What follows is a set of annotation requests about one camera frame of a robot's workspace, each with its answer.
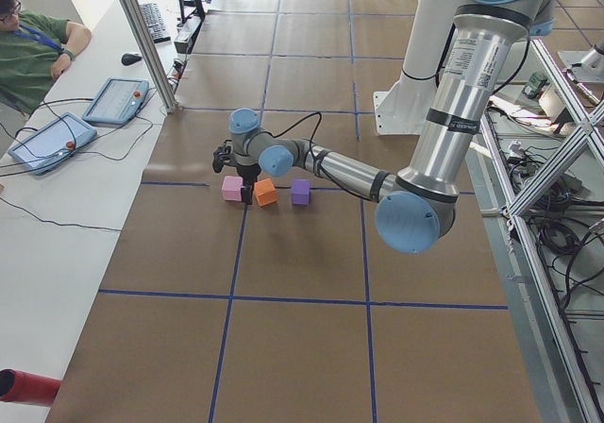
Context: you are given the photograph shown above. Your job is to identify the red cylinder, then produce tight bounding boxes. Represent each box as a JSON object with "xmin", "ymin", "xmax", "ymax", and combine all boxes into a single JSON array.
[{"xmin": 1, "ymin": 369, "xmax": 61, "ymax": 407}]

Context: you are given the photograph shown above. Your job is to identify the near blue teach pendant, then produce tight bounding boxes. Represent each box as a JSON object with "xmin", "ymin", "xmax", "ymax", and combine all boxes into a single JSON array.
[{"xmin": 8, "ymin": 112, "xmax": 97, "ymax": 175}]

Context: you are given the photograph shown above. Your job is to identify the white side table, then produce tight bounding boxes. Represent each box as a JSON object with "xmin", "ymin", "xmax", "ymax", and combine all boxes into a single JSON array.
[{"xmin": 0, "ymin": 0, "xmax": 188, "ymax": 423}]

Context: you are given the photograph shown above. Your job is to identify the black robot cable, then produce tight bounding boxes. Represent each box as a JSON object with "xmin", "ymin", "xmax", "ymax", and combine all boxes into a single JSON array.
[{"xmin": 272, "ymin": 111, "xmax": 378, "ymax": 202}]

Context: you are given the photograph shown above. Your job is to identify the orange foam cube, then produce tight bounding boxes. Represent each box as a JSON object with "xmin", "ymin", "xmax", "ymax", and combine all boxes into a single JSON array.
[{"xmin": 254, "ymin": 178, "xmax": 278, "ymax": 207}]

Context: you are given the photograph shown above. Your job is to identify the blue teach pendant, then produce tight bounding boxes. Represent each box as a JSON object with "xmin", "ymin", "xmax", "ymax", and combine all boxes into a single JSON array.
[
  {"xmin": 82, "ymin": 77, "xmax": 150, "ymax": 126},
  {"xmin": 8, "ymin": 112, "xmax": 97, "ymax": 175}
]

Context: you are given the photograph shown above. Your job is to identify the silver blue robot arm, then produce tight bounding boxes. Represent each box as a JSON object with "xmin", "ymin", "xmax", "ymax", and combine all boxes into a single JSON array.
[{"xmin": 213, "ymin": 0, "xmax": 553, "ymax": 254}]

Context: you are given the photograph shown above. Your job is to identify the black computer mouse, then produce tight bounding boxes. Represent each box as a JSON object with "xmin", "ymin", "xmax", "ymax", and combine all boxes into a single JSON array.
[{"xmin": 121, "ymin": 53, "xmax": 143, "ymax": 66}]

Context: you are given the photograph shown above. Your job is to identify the green device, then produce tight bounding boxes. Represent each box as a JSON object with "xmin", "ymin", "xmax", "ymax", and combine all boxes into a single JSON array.
[{"xmin": 523, "ymin": 72, "xmax": 548, "ymax": 99}]

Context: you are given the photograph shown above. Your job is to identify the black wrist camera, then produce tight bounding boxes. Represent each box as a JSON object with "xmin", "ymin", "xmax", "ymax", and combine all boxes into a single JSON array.
[{"xmin": 211, "ymin": 141, "xmax": 232, "ymax": 174}]

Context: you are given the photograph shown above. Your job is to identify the tangled black floor cables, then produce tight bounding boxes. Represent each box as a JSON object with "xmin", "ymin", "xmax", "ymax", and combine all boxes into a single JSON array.
[{"xmin": 504, "ymin": 148, "xmax": 604, "ymax": 330}]

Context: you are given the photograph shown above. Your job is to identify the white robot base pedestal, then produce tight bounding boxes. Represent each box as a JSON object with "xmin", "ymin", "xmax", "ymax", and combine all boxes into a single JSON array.
[{"xmin": 374, "ymin": 0, "xmax": 463, "ymax": 136}]

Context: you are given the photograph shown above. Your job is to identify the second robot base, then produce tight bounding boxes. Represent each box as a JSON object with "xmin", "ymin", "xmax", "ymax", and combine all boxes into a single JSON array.
[{"xmin": 558, "ymin": 39, "xmax": 603, "ymax": 83}]

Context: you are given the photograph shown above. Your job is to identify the black keyboard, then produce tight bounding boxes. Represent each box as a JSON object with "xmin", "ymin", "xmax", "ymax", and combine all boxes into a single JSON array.
[{"xmin": 139, "ymin": 3, "xmax": 171, "ymax": 43}]

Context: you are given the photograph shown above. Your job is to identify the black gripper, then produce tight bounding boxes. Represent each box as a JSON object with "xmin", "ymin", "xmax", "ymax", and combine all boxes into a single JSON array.
[{"xmin": 238, "ymin": 163, "xmax": 260, "ymax": 204}]

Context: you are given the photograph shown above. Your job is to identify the far blue teach pendant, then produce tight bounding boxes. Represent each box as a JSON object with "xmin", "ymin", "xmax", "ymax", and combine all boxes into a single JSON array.
[{"xmin": 82, "ymin": 77, "xmax": 150, "ymax": 126}]

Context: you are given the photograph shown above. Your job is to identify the light pink foam cube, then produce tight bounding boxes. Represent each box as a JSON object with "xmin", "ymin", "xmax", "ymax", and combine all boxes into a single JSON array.
[{"xmin": 221, "ymin": 176, "xmax": 243, "ymax": 202}]

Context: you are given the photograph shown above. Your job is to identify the aluminium frame post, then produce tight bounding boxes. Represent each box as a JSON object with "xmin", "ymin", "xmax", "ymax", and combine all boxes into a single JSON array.
[{"xmin": 119, "ymin": 0, "xmax": 178, "ymax": 113}]

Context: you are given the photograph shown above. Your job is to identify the dark purple foam cube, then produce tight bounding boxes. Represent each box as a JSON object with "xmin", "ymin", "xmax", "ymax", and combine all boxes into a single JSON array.
[{"xmin": 291, "ymin": 178, "xmax": 310, "ymax": 206}]

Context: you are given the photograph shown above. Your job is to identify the person in green shirt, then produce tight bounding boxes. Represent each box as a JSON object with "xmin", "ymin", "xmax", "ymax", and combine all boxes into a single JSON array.
[{"xmin": 1, "ymin": 0, "xmax": 92, "ymax": 115}]

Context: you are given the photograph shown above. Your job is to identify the aluminium lattice frame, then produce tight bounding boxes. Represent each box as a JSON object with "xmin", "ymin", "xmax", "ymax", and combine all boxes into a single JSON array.
[{"xmin": 474, "ymin": 40, "xmax": 603, "ymax": 422}]

